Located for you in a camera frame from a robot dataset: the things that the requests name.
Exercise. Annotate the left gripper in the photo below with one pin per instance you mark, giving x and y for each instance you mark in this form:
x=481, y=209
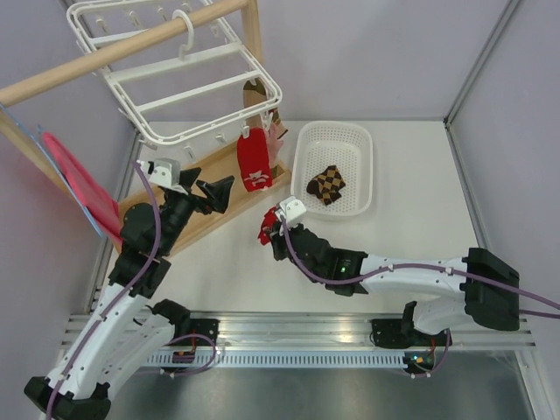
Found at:
x=217, y=193

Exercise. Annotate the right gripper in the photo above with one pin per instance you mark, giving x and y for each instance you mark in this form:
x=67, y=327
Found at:
x=277, y=241

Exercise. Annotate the red sock white print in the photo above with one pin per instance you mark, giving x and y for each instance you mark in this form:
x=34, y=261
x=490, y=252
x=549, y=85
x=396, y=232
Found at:
x=253, y=160

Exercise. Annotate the brown argyle sock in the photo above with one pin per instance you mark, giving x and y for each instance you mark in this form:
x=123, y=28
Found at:
x=326, y=186

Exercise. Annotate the plain red sock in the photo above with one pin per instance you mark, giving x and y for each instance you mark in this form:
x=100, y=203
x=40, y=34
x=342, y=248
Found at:
x=270, y=224

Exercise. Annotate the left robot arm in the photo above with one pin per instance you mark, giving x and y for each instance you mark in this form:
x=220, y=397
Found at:
x=86, y=381

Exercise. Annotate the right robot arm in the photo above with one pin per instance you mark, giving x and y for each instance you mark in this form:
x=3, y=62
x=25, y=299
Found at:
x=477, y=288

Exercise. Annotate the white clip sock hanger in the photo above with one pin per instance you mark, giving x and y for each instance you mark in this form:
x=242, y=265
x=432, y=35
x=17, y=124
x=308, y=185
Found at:
x=178, y=117

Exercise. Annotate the wooden drying rack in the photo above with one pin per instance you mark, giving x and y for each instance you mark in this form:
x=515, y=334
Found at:
x=239, y=20

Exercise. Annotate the pink sock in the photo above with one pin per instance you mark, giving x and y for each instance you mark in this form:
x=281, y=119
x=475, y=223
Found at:
x=274, y=142

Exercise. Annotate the white perforated plastic basket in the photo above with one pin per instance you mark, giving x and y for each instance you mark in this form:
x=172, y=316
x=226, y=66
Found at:
x=348, y=147

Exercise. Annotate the pink cloth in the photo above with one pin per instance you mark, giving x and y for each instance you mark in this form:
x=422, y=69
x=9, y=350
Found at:
x=97, y=204

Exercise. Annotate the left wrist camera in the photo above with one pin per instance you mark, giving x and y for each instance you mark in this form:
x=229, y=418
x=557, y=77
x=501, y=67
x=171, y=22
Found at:
x=164, y=172

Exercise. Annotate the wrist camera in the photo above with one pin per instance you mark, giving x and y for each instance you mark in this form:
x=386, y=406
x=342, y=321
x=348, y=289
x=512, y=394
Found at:
x=291, y=210
x=164, y=172

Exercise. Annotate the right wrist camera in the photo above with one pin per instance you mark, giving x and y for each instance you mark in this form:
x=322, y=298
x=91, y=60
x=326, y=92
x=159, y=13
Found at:
x=291, y=210

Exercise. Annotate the brown sock behind post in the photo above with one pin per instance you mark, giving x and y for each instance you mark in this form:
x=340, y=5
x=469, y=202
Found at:
x=254, y=92

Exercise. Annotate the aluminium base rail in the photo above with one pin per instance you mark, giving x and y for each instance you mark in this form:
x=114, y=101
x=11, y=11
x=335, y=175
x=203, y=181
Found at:
x=346, y=331

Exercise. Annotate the white slotted cable duct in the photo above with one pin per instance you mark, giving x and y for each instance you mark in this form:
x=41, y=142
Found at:
x=282, y=359

